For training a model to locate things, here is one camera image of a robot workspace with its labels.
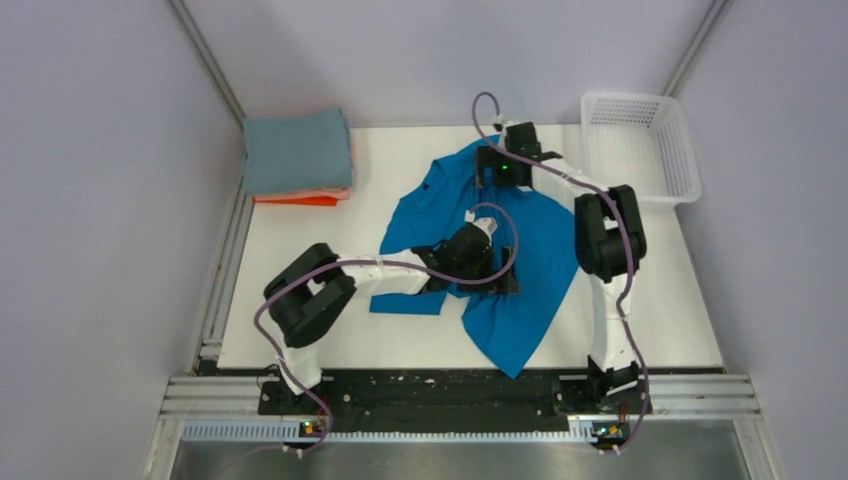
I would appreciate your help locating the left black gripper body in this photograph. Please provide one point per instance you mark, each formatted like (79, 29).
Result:
(481, 267)

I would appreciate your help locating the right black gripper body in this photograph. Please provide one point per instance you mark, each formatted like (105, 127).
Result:
(504, 165)

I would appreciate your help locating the white plastic basket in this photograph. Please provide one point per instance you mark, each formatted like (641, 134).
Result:
(641, 140)

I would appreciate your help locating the aluminium corner post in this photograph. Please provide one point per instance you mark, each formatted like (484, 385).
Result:
(705, 31)
(207, 59)

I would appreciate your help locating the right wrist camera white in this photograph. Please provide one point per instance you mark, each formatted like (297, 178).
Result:
(500, 123)

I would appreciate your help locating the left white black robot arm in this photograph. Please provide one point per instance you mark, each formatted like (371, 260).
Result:
(306, 299)

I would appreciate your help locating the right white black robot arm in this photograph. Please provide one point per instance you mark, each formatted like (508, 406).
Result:
(609, 244)

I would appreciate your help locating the bright blue t-shirt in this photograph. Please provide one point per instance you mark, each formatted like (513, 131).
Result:
(507, 329)

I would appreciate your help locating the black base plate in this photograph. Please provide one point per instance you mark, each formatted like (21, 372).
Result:
(472, 401)

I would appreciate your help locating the folded orange t-shirt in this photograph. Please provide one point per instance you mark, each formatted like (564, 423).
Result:
(322, 201)

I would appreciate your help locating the folded grey-blue t-shirt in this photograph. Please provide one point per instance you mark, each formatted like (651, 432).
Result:
(293, 154)

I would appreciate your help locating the folded pink t-shirt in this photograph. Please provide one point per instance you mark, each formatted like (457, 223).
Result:
(339, 194)

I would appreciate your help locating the left aluminium corner post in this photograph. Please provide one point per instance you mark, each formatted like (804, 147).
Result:
(207, 59)

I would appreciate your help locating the right aluminium corner post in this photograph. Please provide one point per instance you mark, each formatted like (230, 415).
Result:
(705, 31)

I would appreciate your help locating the aluminium frame rail front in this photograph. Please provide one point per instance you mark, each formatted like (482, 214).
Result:
(694, 424)

